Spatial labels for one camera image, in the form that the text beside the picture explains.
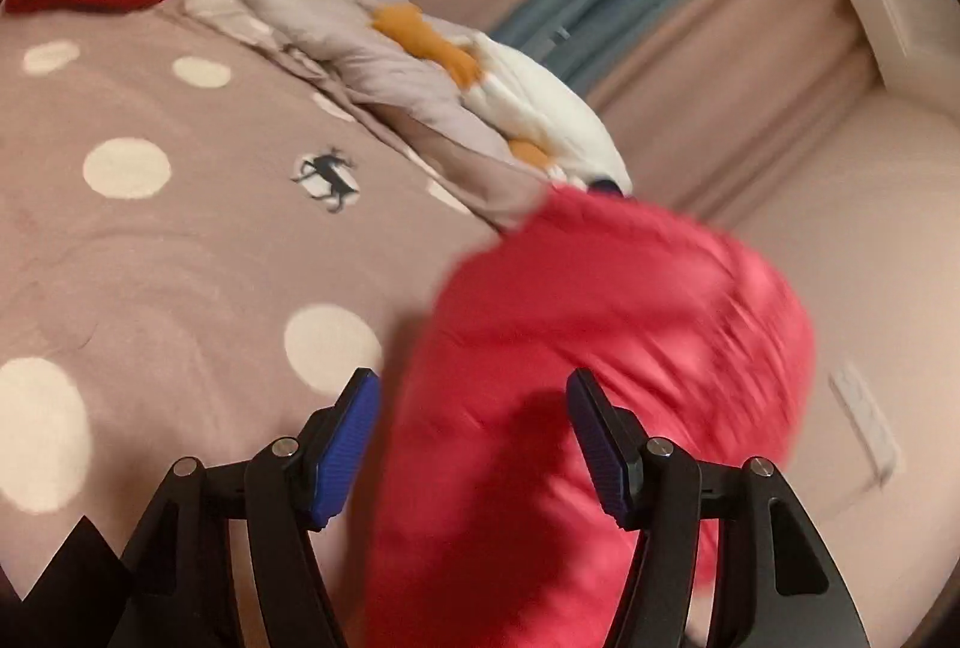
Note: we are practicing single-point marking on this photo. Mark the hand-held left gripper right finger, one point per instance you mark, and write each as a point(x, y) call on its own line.
point(596, 445)

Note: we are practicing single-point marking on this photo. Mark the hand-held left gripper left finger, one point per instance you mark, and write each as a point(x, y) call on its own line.
point(345, 445)

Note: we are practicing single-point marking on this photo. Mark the red puffer jacket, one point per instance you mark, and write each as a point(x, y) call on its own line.
point(600, 303)

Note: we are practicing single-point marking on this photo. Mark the polka-dot taupe blanket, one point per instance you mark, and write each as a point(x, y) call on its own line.
point(187, 258)

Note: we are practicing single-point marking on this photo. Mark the navy fleece garment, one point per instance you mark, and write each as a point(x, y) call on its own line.
point(604, 187)

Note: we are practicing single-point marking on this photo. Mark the white fleece garment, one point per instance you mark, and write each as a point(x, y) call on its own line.
point(540, 100)

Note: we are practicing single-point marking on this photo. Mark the mustard orange cloth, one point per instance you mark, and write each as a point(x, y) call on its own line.
point(420, 37)

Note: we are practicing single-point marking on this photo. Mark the crumpled pale pink blanket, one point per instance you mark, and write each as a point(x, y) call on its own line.
point(300, 3)

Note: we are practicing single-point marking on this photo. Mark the white wall socket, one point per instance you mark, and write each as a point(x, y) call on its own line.
point(862, 423)

